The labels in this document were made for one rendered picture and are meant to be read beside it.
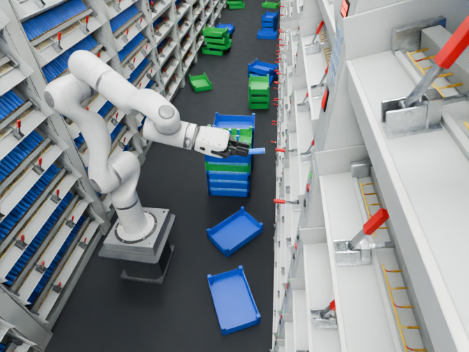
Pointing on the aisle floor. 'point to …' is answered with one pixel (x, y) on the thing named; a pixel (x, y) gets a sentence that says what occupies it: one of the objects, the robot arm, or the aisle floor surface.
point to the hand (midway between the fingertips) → (242, 149)
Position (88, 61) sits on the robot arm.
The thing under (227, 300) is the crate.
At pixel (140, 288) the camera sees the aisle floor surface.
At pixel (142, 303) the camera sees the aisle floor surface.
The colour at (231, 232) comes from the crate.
